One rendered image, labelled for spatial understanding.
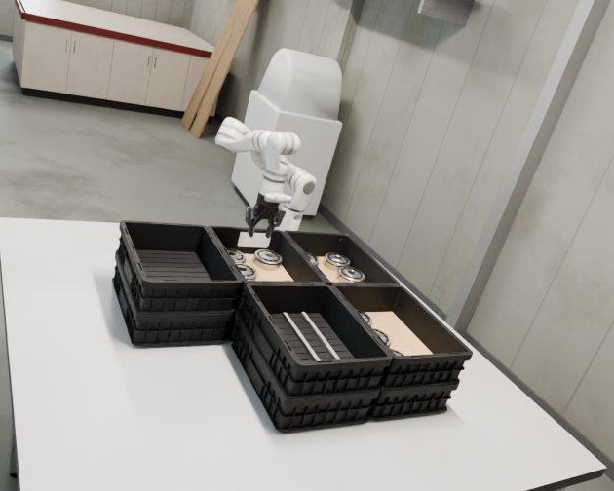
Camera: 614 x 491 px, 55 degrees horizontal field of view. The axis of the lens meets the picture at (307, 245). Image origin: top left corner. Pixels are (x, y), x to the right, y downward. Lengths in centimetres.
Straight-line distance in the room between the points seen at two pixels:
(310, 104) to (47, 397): 354
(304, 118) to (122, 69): 296
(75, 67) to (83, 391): 562
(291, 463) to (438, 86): 322
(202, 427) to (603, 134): 256
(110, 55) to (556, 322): 534
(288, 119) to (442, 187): 132
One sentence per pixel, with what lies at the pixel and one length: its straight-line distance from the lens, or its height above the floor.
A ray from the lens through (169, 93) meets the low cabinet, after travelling 724.
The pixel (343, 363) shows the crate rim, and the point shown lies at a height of 93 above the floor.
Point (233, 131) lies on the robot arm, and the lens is 206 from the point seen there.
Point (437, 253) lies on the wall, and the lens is 412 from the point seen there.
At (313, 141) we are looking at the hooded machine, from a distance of 476.
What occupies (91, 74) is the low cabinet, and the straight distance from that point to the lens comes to 703.
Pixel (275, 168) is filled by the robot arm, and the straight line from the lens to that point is 183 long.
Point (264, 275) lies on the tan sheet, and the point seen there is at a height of 83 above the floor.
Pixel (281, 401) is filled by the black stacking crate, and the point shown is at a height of 78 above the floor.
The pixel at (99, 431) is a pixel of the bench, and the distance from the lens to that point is 154.
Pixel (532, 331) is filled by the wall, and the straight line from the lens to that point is 361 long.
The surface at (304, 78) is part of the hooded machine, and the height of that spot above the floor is 116.
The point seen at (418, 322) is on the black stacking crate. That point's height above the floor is 87.
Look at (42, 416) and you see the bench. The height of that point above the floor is 70.
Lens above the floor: 175
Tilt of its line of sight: 23 degrees down
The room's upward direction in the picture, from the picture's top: 16 degrees clockwise
